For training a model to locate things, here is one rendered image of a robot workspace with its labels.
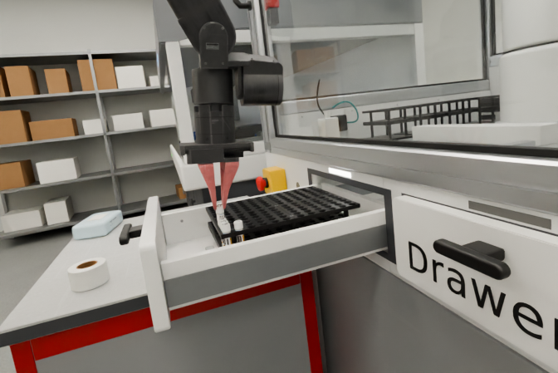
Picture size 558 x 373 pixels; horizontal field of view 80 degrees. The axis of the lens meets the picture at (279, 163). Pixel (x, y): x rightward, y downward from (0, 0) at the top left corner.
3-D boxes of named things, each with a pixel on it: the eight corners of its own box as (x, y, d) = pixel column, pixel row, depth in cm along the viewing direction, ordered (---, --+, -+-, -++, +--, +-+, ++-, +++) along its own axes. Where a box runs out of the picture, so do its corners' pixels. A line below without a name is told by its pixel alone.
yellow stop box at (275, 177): (270, 198, 89) (266, 171, 88) (262, 193, 95) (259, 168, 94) (288, 194, 90) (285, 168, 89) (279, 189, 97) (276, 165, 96)
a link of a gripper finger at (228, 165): (189, 205, 53) (185, 146, 51) (234, 201, 55) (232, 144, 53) (190, 218, 46) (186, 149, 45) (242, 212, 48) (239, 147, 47)
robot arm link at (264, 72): (196, 12, 47) (198, 22, 40) (276, 17, 50) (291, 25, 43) (200, 95, 53) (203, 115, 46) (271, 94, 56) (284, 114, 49)
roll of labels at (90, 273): (62, 291, 67) (58, 272, 66) (92, 273, 73) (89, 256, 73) (89, 293, 64) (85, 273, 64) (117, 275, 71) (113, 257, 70)
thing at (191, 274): (168, 312, 41) (160, 265, 40) (166, 243, 65) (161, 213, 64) (431, 238, 53) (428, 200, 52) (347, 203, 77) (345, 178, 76)
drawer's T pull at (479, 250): (501, 283, 27) (501, 267, 27) (432, 252, 34) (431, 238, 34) (533, 272, 28) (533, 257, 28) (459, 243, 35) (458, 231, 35)
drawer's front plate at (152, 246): (155, 336, 39) (138, 246, 37) (158, 250, 66) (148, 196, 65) (170, 331, 39) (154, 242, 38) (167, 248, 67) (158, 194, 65)
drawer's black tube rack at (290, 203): (227, 278, 47) (220, 234, 46) (210, 239, 64) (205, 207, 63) (363, 242, 54) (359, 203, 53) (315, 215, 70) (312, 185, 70)
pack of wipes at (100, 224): (106, 236, 99) (103, 222, 98) (72, 241, 98) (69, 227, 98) (124, 221, 114) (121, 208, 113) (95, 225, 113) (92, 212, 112)
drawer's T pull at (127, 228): (119, 247, 47) (118, 238, 47) (124, 232, 54) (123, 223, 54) (147, 241, 48) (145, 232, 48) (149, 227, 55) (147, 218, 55)
